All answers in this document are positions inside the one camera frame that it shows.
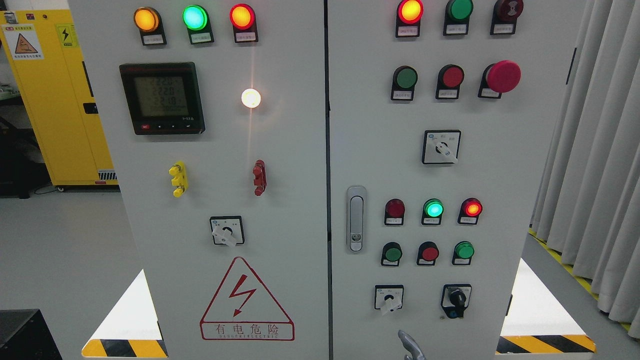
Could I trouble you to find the green push button lower left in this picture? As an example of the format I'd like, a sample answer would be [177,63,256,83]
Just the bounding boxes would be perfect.
[380,241,403,267]

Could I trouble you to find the red push button lower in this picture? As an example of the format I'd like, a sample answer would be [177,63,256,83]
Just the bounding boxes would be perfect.
[416,241,440,266]

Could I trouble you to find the green start push button upper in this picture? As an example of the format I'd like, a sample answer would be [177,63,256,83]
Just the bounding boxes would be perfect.
[390,65,418,101]

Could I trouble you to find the green push button lower right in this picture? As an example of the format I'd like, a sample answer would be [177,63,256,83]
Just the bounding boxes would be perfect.
[451,241,475,265]

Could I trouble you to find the red stop push button upper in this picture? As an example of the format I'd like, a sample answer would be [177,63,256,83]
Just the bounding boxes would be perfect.
[435,64,465,100]

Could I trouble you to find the red mushroom emergency stop button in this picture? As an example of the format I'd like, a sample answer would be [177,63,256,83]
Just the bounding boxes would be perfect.
[477,60,522,100]

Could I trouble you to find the grey electrical control cabinet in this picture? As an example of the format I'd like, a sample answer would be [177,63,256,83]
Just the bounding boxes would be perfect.
[69,0,587,360]

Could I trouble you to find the red test terminal block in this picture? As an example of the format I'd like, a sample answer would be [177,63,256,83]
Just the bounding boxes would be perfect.
[252,159,267,197]

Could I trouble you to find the dark red indicator light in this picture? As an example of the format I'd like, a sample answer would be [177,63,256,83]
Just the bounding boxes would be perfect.
[384,198,406,226]

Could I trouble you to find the white lit indicator light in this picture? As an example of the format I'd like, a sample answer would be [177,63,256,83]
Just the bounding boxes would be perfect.
[241,88,262,109]

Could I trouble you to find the lit green indicator light middle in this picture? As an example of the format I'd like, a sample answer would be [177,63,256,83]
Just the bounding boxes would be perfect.
[421,198,444,226]

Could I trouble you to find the yellow test terminal block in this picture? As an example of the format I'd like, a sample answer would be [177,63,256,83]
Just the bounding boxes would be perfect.
[168,161,189,198]

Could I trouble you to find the red electrical hazard warning sign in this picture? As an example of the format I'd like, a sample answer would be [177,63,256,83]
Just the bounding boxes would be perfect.
[199,256,295,342]

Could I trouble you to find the lit red indicator light middle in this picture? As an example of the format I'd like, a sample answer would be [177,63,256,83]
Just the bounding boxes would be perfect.
[457,197,483,225]

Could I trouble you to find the black digital power meter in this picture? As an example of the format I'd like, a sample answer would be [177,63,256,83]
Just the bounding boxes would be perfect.
[119,61,206,136]

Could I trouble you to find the red indicator light top left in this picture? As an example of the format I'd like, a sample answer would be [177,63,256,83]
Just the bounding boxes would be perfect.
[229,3,259,43]

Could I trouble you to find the red indicator light top right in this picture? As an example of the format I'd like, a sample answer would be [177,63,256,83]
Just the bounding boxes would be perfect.
[395,0,425,38]

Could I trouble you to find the green indicator light top left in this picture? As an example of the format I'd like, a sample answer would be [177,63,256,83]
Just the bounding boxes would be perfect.
[182,4,215,44]

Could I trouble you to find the green indicator light top right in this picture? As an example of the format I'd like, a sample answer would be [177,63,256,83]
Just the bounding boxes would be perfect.
[443,0,474,36]

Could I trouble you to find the amber indicator light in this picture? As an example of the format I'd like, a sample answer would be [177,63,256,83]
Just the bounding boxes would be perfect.
[134,6,167,46]

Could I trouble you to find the left white platform hazard stripes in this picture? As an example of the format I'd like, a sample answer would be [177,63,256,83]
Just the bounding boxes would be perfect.
[81,271,169,360]

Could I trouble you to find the white platform hazard stripes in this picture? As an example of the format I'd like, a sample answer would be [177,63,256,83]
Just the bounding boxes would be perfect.
[81,271,169,360]
[494,259,597,360]

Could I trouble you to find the dark red buzzer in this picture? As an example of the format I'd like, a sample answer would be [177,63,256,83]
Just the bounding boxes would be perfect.
[490,0,524,35]

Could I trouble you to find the right white platform hazard stripes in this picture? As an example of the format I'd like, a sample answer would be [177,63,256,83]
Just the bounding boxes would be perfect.
[494,259,597,360]

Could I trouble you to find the grey curtain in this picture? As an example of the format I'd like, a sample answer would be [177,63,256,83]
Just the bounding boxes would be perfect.
[530,0,640,339]

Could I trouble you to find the yellow safety storage cabinet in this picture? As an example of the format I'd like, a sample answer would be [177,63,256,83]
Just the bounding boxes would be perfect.
[1,9,118,189]

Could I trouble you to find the black box bottom left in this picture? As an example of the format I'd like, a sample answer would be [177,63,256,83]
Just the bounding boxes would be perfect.
[0,309,62,360]

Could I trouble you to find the silver cabinet door handle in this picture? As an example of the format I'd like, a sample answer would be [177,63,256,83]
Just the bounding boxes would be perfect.
[346,186,367,253]

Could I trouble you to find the left white selector switch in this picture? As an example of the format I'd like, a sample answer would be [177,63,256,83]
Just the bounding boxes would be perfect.
[209,215,246,247]

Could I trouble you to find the white selector switch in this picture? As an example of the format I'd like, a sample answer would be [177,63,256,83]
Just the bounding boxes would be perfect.
[209,215,246,247]
[374,284,404,316]
[422,129,462,165]

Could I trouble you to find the upper right white selector switch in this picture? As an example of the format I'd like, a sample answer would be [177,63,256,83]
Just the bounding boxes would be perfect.
[422,129,462,165]

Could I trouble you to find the lower white selector switch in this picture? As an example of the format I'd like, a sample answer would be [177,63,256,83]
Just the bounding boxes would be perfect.
[374,284,404,316]

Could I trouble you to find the black key selector switch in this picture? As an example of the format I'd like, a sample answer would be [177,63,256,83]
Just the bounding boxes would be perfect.
[440,284,473,319]

